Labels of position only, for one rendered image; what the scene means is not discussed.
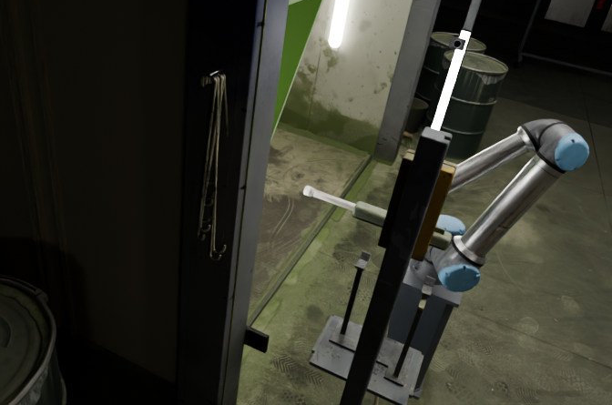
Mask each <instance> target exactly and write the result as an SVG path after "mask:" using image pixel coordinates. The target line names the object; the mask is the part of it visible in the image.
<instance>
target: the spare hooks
mask: <svg viewBox="0 0 612 405"><path fill-rule="evenodd" d="M224 70H226V67H225V66H224V67H222V68H220V69H217V70H215V71H213V72H211V73H209V74H206V75H203V76H202V77H201V79H200V85H201V86H205V85H206V84H211V83H212V81H213V80H214V81H215V83H214V91H213V99H212V106H211V114H210V121H209V137H208V144H207V153H206V159H205V169H204V176H203V186H202V194H201V198H200V200H201V202H200V210H199V229H198V234H197V235H198V238H200V240H204V238H205V235H203V236H202V237H201V236H200V233H199V232H200V230H201V231H204V232H207V231H209V230H210V228H211V240H210V253H209V256H210V258H211V259H213V260H220V257H221V255H219V258H217V259H215V258H213V257H212V255H211V250H212V251H213V252H214V253H222V252H224V251H225V249H226V245H224V247H223V249H221V250H219V251H217V250H216V249H215V226H216V196H217V180H218V178H217V174H218V151H219V124H220V111H221V101H222V96H223V91H224V103H225V117H226V128H227V136H228V135H229V120H228V105H227V94H226V76H225V74H224V73H223V72H222V71H224ZM219 79H221V81H220V86H219ZM204 84H205V85H204ZM216 89H217V108H216V115H215V121H214V126H213V133H212V138H211V143H210V135H211V129H212V119H213V111H214V104H215V96H216ZM215 141H216V148H215V179H214V181H212V182H210V181H209V172H210V167H211V161H212V157H213V151H214V146H215ZM209 144H210V149H209ZM208 184H211V185H214V192H213V193H212V196H211V197H207V188H208ZM212 198H213V199H212ZM206 199H209V200H211V201H210V203H208V204H206V203H205V201H206ZM212 204H213V212H212V216H210V217H209V218H208V219H203V213H204V206H211V205H212ZM211 219H212V226H211V225H208V227H207V228H203V227H202V222H206V221H211Z"/></svg>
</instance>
